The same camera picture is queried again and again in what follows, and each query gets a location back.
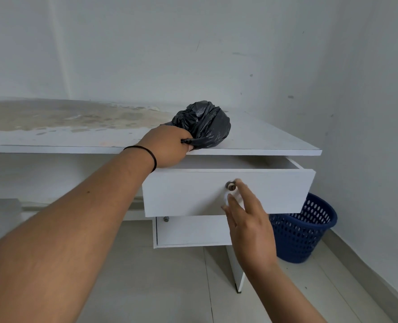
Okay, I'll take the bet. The blue perforated waste basket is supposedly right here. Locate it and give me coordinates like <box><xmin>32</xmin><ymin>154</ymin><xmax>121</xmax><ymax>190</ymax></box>
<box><xmin>269</xmin><ymin>192</ymin><xmax>338</xmax><ymax>264</ymax></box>

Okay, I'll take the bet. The person's right forearm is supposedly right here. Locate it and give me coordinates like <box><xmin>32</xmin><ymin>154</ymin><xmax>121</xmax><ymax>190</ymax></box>
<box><xmin>243</xmin><ymin>258</ymin><xmax>328</xmax><ymax>323</ymax></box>

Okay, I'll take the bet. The white desk drawer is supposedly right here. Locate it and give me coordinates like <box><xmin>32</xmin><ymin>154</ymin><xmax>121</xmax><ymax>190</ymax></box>
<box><xmin>141</xmin><ymin>157</ymin><xmax>317</xmax><ymax>218</ymax></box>

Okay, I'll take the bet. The person's right hand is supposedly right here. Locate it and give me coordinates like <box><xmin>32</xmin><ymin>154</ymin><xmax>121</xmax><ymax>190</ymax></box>
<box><xmin>221</xmin><ymin>179</ymin><xmax>278</xmax><ymax>273</ymax></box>

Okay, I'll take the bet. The black wristband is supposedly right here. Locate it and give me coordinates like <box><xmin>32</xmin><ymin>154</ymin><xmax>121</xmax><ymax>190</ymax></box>
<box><xmin>123</xmin><ymin>145</ymin><xmax>158</xmax><ymax>173</ymax></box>

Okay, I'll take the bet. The white cabinet door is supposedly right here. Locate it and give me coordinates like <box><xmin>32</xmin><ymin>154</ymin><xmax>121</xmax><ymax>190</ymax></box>
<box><xmin>153</xmin><ymin>215</ymin><xmax>235</xmax><ymax>249</ymax></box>

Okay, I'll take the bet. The black plastic garbage bag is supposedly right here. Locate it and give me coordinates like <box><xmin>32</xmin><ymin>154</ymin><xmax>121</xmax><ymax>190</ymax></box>
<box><xmin>161</xmin><ymin>101</ymin><xmax>232</xmax><ymax>152</ymax></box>

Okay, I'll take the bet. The white desk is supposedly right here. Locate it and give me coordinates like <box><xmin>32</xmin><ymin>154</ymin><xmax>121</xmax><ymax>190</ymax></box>
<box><xmin>0</xmin><ymin>97</ymin><xmax>323</xmax><ymax>294</ymax></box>

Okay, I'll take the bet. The person's left hand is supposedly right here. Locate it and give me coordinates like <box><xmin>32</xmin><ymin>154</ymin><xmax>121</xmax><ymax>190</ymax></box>
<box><xmin>136</xmin><ymin>124</ymin><xmax>195</xmax><ymax>169</ymax></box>

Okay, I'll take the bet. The person's left forearm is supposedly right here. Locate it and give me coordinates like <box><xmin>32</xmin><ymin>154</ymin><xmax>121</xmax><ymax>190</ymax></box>
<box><xmin>0</xmin><ymin>146</ymin><xmax>155</xmax><ymax>323</ymax></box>

